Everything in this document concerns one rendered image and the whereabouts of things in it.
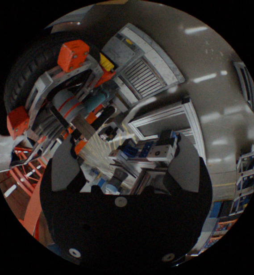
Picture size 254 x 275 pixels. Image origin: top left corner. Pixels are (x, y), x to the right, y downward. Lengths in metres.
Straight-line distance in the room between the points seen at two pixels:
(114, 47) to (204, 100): 1.02
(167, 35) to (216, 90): 0.71
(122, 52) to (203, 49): 0.77
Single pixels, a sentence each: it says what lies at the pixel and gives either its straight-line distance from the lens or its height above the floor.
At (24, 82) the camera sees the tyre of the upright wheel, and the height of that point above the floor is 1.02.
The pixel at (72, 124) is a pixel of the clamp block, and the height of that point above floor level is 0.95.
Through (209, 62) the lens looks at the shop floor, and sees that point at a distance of 1.07.
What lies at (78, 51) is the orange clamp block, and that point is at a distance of 0.30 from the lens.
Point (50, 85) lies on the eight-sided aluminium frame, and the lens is 0.32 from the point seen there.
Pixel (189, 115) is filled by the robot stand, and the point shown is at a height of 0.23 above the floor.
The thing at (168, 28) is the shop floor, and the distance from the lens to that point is 1.09.
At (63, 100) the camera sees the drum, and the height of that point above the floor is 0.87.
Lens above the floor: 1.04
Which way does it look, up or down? 31 degrees down
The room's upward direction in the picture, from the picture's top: 146 degrees counter-clockwise
